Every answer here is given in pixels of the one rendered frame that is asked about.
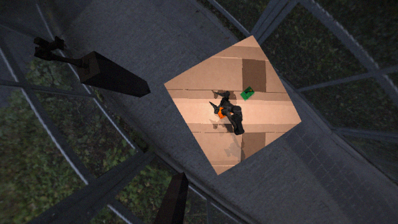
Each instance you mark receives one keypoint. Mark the green circuit board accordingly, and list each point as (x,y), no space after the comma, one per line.
(247,93)

